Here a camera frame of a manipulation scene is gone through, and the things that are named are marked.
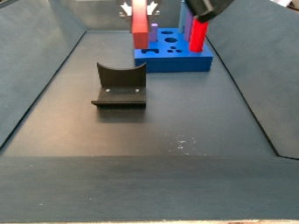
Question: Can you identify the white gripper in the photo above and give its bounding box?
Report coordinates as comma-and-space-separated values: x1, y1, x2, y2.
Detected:
120, 0, 235, 23

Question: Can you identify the red rectangular block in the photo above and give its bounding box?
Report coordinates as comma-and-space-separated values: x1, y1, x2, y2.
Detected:
132, 0, 148, 49

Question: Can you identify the blue peg board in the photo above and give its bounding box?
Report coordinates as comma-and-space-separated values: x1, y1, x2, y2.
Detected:
135, 28, 212, 73

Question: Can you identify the black curved fixture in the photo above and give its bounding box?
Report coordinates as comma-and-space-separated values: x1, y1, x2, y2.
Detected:
91, 64, 145, 108

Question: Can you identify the purple rectangular block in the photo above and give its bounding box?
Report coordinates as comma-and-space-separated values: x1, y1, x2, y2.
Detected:
149, 23, 159, 42

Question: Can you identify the light blue arch peg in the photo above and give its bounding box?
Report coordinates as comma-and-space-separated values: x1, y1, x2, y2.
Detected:
179, 0, 187, 33

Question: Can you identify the purple star peg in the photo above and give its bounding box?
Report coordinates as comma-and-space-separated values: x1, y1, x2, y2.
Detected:
184, 9, 192, 42

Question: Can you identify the red hexagonal peg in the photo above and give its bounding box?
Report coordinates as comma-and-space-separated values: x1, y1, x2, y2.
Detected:
189, 19, 208, 53

